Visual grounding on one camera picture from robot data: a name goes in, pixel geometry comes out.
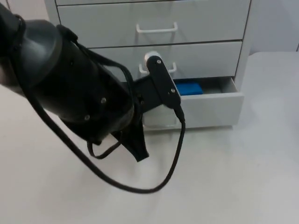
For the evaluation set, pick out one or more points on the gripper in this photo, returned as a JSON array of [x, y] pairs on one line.
[[147, 93]]

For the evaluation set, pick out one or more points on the blue block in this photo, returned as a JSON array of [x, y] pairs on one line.
[[189, 88]]

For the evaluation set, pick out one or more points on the grey drawer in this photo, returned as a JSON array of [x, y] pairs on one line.
[[210, 109]]

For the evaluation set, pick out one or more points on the grey chest of drawers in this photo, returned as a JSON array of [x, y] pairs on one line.
[[187, 25]]

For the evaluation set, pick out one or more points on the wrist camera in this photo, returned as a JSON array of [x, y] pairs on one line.
[[163, 81]]

